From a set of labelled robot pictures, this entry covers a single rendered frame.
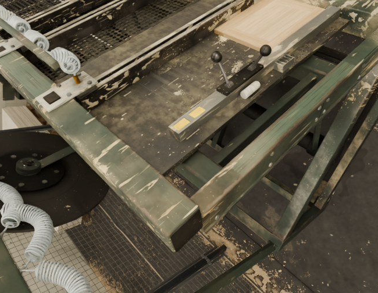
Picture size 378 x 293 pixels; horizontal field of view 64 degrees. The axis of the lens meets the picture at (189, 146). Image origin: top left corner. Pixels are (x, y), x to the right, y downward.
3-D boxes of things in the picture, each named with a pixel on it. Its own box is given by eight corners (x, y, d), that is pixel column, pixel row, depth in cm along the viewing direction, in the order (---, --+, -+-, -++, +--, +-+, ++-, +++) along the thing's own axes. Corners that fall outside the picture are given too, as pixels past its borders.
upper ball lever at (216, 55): (237, 85, 102) (221, 47, 97) (230, 90, 101) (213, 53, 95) (230, 85, 105) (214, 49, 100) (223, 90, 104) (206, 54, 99)
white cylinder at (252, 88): (246, 100, 104) (260, 89, 107) (246, 93, 102) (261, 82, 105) (239, 97, 105) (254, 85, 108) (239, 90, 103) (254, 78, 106)
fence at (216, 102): (339, 17, 132) (341, 7, 129) (180, 142, 95) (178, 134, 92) (328, 14, 134) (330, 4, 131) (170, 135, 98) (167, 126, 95)
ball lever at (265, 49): (257, 71, 109) (275, 48, 96) (250, 76, 107) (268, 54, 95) (250, 63, 109) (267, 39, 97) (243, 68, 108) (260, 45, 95)
